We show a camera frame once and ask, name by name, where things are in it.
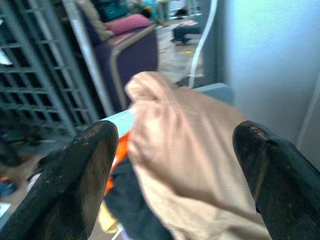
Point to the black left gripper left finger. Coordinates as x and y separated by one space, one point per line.
72 180

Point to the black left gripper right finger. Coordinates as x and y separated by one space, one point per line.
280 180

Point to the yellow cloth garment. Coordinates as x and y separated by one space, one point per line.
108 220

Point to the orange cloth garment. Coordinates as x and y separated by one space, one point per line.
120 152

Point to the black cloth garment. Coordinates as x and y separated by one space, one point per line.
132 200

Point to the light blue laundry basket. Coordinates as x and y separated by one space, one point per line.
125 120

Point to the beige cloth garment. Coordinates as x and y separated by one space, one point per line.
190 160

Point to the grey metal lattice gate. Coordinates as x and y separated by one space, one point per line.
42 72

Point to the purple sofa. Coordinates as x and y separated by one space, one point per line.
130 57

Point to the beige fabric on sofa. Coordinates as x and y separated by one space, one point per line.
96 17

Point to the pink cushion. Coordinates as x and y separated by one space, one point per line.
130 23

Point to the dark low stool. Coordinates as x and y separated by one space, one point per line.
186 32

